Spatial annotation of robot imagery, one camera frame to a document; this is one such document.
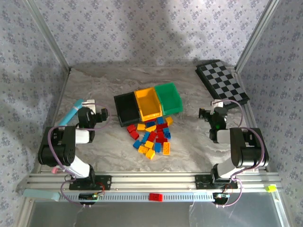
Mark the long orange lego brick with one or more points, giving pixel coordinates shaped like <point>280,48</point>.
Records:
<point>166,149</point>

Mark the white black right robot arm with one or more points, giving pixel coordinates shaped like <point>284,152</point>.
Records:
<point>248,146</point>

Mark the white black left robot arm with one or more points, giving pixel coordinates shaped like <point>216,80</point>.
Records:
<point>59,146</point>

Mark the blue toy microphone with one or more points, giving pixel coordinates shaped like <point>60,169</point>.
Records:
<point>68,116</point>

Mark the black plastic bin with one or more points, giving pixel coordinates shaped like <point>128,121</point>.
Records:
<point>126,108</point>

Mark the green plastic bin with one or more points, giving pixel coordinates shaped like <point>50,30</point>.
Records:
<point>169,99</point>

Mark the black grey chessboard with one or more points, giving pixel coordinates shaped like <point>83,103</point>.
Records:
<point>222,80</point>

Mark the yellow plastic bin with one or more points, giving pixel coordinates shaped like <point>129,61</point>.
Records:
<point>149,101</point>

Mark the yellow half-round lego brick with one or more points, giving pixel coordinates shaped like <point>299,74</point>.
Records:
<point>151,128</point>

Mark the pink toy microphone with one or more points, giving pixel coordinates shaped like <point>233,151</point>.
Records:
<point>55,170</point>

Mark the small circuit board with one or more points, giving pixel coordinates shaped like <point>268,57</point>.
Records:
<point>221,196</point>
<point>87,196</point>

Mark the lime green lego brick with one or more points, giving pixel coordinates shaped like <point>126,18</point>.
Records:
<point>271,188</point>

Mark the light blue flat plate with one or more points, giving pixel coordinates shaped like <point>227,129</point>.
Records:
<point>40,194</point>

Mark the flat red lego brick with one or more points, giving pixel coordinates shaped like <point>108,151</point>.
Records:
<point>156,197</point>

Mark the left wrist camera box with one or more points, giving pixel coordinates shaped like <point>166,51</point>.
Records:
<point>88,103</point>

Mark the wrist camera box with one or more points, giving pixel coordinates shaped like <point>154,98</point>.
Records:
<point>216,103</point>
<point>88,103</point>

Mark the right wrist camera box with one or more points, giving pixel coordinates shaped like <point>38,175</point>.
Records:
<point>216,103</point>

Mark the aluminium side rail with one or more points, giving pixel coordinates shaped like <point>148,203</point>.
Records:
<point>251,113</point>
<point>60,94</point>

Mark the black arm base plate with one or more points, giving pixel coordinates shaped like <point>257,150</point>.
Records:
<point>200,182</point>
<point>106,182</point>

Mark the long aluminium mounting rail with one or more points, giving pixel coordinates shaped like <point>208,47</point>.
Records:
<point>154,180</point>

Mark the aluminium frame post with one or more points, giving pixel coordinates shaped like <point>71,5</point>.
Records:
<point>50,35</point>
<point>256,35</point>

